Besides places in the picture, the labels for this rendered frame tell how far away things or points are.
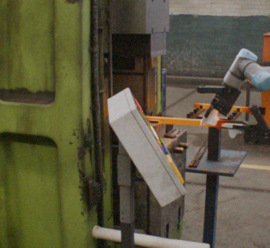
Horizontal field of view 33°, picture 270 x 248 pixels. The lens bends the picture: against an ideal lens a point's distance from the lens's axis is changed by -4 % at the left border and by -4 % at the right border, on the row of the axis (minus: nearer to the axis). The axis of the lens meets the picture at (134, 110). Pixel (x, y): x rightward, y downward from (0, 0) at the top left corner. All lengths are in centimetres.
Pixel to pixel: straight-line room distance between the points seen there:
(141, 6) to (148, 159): 71
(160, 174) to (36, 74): 70
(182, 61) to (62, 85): 813
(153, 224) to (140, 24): 82
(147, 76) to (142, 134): 102
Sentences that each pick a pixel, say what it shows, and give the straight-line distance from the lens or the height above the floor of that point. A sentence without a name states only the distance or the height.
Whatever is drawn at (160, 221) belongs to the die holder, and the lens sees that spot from 195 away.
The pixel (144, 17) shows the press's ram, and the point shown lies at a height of 143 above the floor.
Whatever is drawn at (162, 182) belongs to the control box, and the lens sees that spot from 127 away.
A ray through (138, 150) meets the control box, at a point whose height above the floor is 109.
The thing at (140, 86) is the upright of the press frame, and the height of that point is 110.
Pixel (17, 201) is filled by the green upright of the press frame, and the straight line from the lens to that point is 195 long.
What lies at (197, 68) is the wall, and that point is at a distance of 963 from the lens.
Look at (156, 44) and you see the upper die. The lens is 188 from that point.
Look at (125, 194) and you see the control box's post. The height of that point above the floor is 90.
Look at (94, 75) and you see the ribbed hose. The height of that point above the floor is 123.
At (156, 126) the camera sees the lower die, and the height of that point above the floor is 98.
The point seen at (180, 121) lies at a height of 100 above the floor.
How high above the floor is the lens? 144
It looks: 12 degrees down
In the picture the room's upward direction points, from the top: straight up
